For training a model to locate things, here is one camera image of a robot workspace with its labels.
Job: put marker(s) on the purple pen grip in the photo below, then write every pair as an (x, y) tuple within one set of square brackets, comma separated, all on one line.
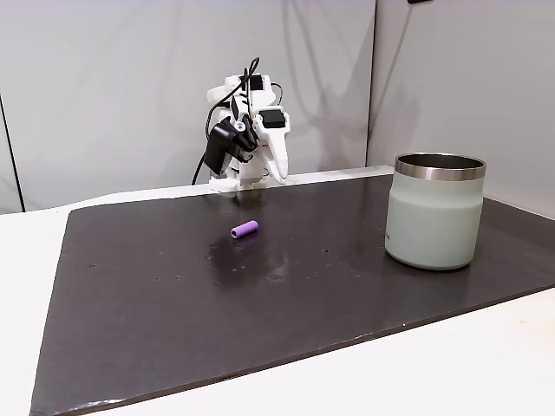
[(244, 229)]

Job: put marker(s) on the pale green steel-rimmed cup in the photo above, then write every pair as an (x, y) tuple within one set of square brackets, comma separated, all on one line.
[(433, 216)]

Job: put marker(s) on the dark grey table mat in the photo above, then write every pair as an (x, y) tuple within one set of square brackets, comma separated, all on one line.
[(260, 325)]

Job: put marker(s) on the thin black pole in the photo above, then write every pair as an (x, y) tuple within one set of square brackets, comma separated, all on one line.
[(11, 151)]

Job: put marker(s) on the black oval camera box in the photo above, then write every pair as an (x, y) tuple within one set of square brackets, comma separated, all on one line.
[(219, 145)]

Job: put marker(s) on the black object at wall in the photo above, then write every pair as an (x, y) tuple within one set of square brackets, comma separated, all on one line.
[(419, 1)]

